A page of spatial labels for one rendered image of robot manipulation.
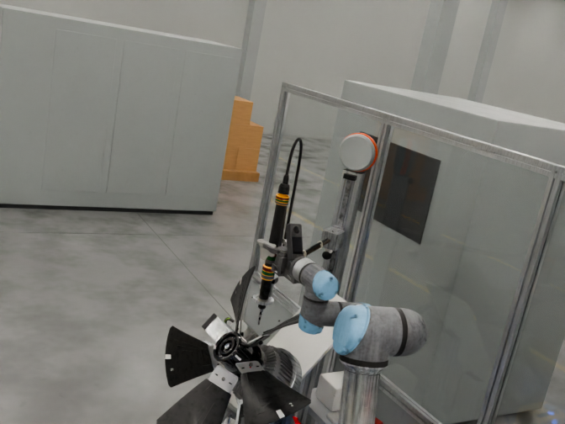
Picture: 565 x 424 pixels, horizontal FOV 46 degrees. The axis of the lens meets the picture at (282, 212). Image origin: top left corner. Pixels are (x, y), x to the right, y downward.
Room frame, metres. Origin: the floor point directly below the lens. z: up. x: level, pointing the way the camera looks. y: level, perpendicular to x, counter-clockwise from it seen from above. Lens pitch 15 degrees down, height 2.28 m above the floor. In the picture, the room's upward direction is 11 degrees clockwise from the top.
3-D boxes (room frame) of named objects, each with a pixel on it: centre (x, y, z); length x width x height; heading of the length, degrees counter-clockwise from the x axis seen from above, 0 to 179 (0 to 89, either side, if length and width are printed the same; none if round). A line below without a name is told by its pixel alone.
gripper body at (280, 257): (1.95, -0.06, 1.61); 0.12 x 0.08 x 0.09; 33
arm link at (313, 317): (1.82, -0.16, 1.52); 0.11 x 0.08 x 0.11; 108
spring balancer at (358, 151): (2.71, -0.26, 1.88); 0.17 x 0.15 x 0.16; 33
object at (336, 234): (2.62, -0.23, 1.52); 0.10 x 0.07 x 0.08; 158
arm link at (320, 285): (1.81, -0.14, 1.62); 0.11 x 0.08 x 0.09; 33
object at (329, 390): (2.52, -0.37, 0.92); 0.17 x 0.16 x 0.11; 123
